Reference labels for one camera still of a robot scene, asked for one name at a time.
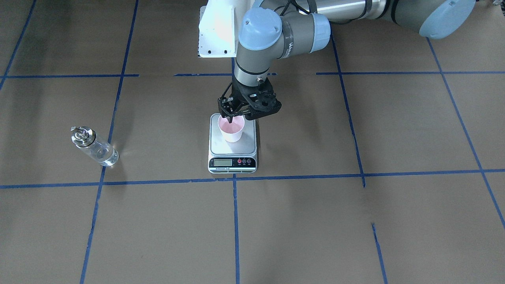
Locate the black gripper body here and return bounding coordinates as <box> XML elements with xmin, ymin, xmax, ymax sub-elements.
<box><xmin>218</xmin><ymin>77</ymin><xmax>257</xmax><ymax>119</ymax></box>

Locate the pink plastic cup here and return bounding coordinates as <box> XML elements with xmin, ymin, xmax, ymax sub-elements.
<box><xmin>218</xmin><ymin>116</ymin><xmax>245</xmax><ymax>143</ymax></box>

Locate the clear glass sauce bottle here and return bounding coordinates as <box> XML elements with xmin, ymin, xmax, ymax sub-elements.
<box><xmin>71</xmin><ymin>126</ymin><xmax>119</xmax><ymax>167</ymax></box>

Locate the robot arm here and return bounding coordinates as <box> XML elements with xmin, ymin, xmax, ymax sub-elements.
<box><xmin>218</xmin><ymin>0</ymin><xmax>475</xmax><ymax>123</ymax></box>

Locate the digital kitchen scale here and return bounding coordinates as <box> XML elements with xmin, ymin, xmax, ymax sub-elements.
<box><xmin>208</xmin><ymin>113</ymin><xmax>258</xmax><ymax>173</ymax></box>

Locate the brown paper table cover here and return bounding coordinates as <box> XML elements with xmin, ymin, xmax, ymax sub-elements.
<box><xmin>1</xmin><ymin>0</ymin><xmax>504</xmax><ymax>284</ymax></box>

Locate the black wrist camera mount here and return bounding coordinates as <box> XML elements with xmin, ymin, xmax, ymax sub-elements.
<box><xmin>238</xmin><ymin>78</ymin><xmax>282</xmax><ymax>120</ymax></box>

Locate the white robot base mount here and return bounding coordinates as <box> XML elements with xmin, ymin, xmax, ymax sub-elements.
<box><xmin>198</xmin><ymin>0</ymin><xmax>254</xmax><ymax>58</ymax></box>

